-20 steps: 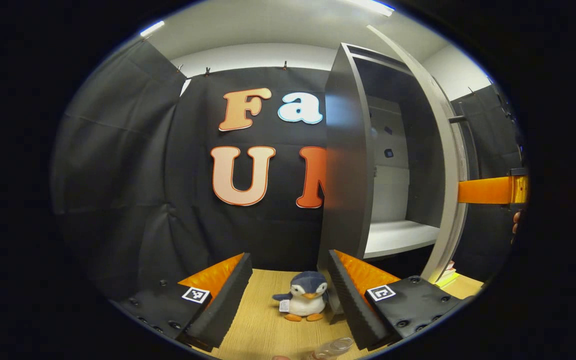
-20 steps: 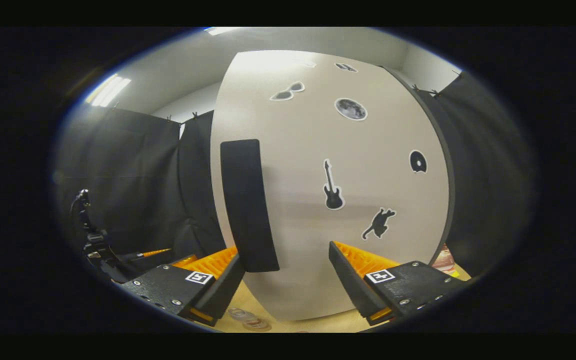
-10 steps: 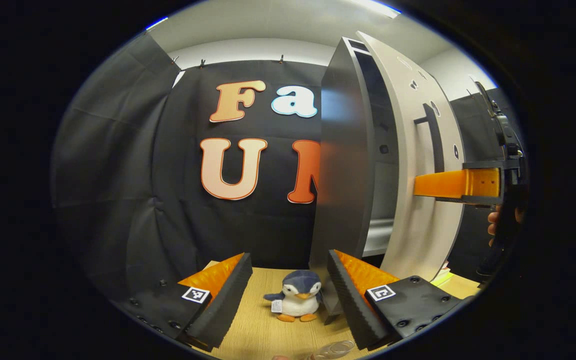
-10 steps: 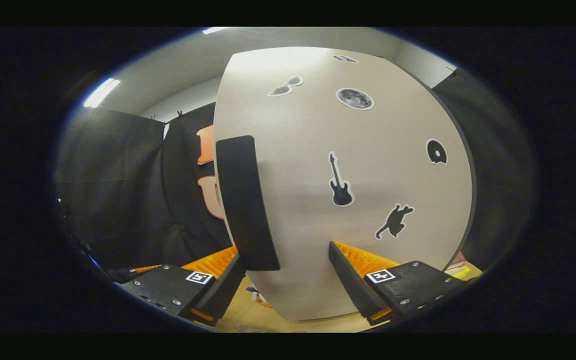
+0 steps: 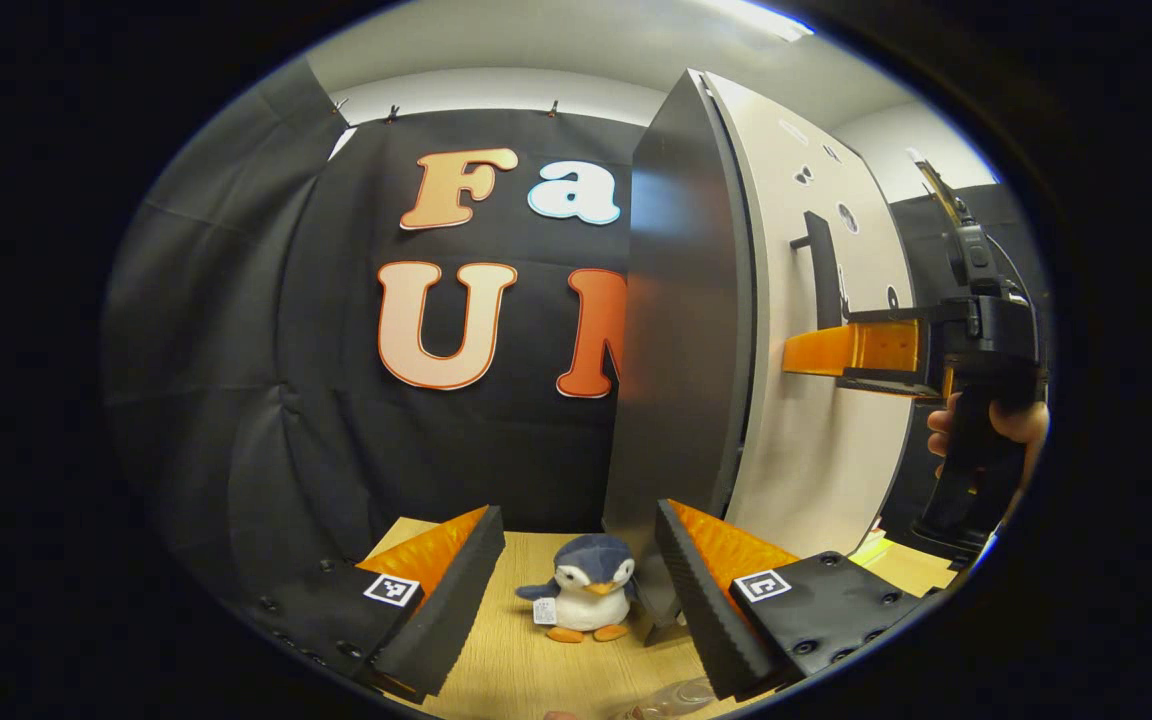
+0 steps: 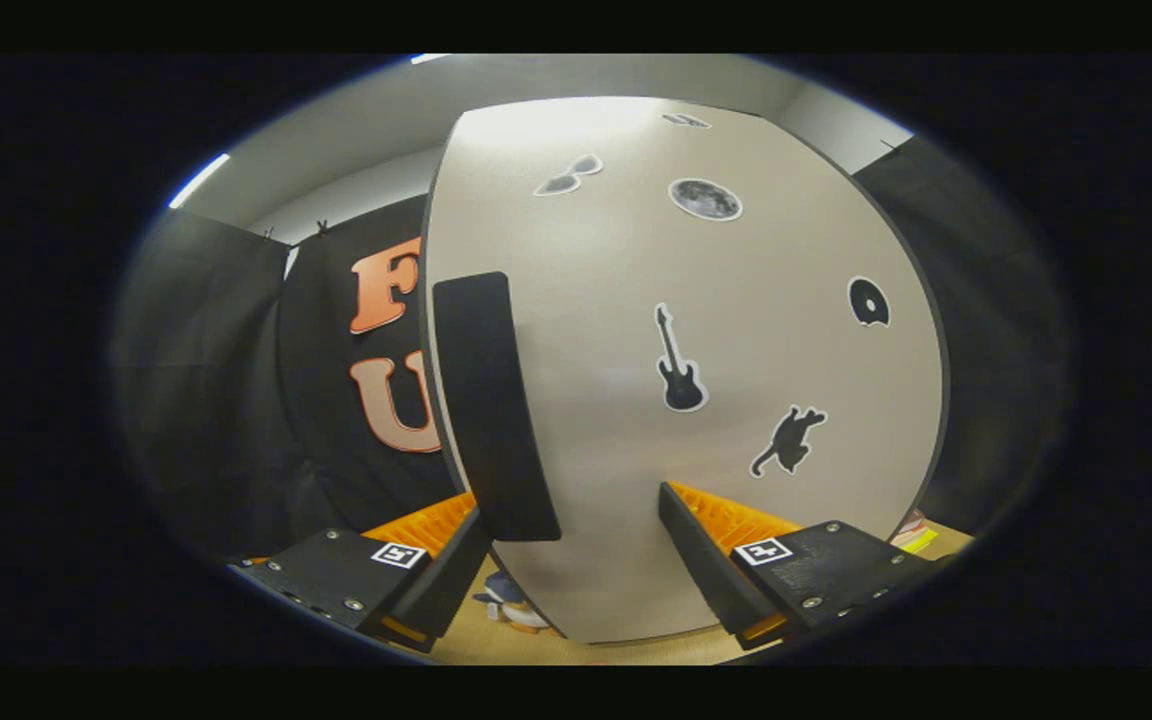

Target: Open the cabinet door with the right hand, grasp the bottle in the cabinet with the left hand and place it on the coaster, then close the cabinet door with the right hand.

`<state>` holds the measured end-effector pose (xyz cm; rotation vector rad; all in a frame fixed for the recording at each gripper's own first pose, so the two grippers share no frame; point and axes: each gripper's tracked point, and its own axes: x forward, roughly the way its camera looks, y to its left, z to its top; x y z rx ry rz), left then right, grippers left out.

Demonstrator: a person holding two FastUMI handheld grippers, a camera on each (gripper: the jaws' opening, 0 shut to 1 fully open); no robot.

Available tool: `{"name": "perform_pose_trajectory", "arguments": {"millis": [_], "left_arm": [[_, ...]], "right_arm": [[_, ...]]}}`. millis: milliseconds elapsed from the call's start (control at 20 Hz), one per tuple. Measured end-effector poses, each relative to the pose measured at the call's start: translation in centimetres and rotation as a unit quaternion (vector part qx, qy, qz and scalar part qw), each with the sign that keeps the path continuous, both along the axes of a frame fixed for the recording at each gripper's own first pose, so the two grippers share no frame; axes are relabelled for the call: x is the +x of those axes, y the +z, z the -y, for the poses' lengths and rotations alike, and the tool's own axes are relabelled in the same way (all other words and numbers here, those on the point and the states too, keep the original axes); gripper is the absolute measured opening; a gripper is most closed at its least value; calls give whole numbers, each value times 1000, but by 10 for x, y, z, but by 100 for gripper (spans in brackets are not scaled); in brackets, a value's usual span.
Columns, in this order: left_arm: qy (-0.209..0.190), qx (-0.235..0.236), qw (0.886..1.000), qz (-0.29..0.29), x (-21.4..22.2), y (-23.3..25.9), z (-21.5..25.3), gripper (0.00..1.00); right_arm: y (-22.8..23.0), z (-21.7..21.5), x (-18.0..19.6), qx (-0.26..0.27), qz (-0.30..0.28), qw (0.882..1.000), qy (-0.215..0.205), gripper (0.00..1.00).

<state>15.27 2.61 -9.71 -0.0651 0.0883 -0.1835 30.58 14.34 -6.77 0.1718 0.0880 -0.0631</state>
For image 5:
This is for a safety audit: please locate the white cabinet door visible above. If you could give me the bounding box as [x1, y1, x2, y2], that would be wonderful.
[701, 70, 922, 561]

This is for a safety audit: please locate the grey cabinet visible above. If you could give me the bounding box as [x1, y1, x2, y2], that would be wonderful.
[601, 68, 757, 646]

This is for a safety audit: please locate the black backdrop cloth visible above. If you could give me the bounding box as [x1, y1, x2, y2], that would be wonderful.
[101, 60, 1052, 601]

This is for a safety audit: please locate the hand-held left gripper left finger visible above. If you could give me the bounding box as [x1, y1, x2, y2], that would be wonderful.
[236, 505, 507, 701]

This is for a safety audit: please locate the penguin plush toy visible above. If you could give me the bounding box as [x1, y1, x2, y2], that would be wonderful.
[516, 533, 637, 644]

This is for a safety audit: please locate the black cabinet door handle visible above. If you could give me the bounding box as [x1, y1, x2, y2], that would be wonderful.
[789, 210, 845, 331]

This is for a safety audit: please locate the clear bottle with cherry label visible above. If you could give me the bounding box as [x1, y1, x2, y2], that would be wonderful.
[626, 677, 722, 720]

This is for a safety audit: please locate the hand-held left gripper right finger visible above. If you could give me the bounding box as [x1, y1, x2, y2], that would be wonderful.
[654, 498, 922, 701]

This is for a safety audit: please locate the ceiling light panel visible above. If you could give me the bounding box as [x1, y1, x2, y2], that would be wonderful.
[706, 0, 815, 43]

